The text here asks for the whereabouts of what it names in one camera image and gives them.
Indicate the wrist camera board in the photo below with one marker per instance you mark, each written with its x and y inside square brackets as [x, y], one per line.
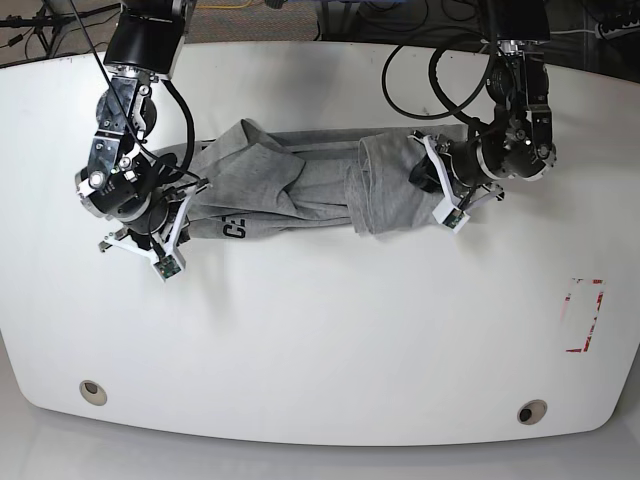
[455, 220]
[167, 267]

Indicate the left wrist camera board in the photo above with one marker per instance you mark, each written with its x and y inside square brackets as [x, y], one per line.
[455, 220]

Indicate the table grommet hole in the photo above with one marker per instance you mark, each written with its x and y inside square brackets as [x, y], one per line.
[532, 412]
[93, 393]

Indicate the left table grommet hole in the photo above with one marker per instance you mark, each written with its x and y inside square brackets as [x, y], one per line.
[93, 393]

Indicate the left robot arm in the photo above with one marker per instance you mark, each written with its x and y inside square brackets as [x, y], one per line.
[518, 142]

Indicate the red tape marking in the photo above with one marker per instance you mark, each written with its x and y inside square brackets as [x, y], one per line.
[580, 312]

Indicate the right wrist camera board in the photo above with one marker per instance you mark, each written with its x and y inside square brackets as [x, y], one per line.
[167, 267]

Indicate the black tripod stand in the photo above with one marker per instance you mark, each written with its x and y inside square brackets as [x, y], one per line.
[48, 25]

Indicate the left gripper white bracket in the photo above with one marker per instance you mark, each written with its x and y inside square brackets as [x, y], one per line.
[446, 169]

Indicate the right table grommet hole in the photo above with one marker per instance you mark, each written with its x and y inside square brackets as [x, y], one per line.
[532, 412]

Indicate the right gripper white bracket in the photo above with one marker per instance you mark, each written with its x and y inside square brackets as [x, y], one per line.
[161, 227]

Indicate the grey T-shirt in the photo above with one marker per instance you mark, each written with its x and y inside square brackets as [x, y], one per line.
[264, 183]

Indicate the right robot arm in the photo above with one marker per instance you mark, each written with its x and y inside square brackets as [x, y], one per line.
[149, 194]

